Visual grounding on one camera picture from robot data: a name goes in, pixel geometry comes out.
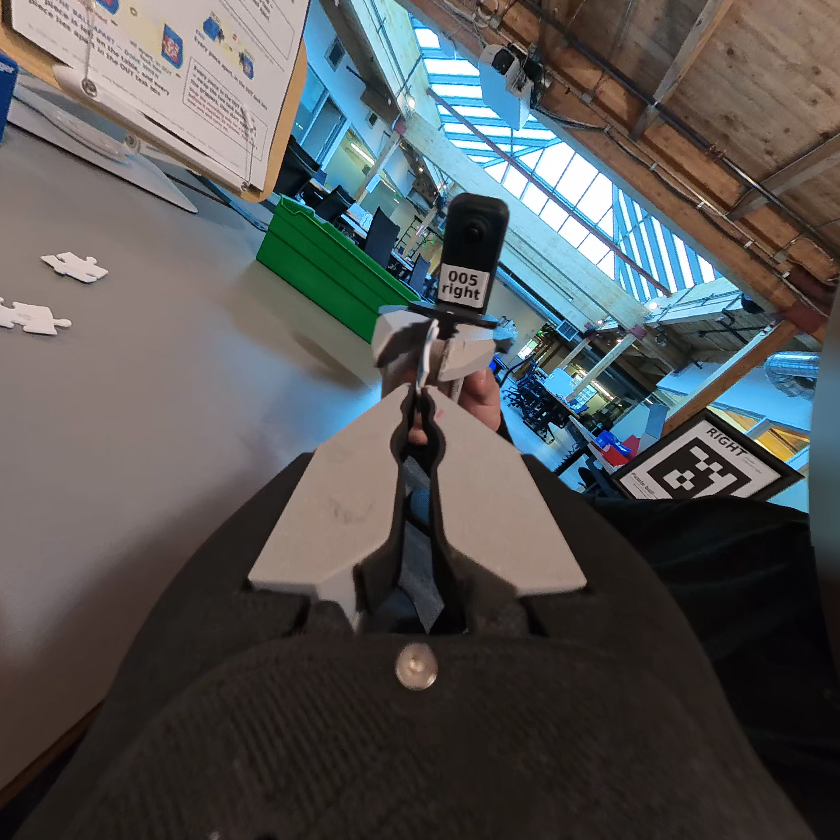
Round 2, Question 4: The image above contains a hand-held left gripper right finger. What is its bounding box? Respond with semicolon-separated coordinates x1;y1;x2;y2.
421;387;587;614

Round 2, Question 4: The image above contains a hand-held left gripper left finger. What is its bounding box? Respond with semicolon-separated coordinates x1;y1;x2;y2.
248;384;416;632

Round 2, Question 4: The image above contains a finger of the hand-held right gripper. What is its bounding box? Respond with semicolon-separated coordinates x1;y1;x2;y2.
436;322;514;385
373;307;434;395

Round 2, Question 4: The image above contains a white puzzle piece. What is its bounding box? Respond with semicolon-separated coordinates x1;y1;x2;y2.
0;298;72;337
417;320;439;396
41;252;110;284

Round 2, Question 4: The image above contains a person's right hand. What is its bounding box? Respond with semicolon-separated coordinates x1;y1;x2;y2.
458;369;506;433

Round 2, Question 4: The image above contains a black office chair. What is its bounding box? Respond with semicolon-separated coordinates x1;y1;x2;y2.
363;206;402;269

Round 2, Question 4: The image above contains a green plastic bin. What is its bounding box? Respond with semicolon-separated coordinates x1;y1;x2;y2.
256;195;422;343

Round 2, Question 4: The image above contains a white ceiling device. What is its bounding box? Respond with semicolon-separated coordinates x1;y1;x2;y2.
477;42;547;132

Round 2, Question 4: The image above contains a framed black white marker sign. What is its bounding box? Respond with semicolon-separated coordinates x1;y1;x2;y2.
613;410;805;503

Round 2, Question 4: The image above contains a wooden instruction board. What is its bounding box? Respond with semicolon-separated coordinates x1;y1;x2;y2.
0;0;310;203

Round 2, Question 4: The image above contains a grey board stand base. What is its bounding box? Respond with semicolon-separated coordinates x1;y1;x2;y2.
7;66;198;215

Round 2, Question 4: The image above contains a silver ventilation duct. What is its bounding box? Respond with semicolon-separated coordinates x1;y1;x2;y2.
764;350;822;400

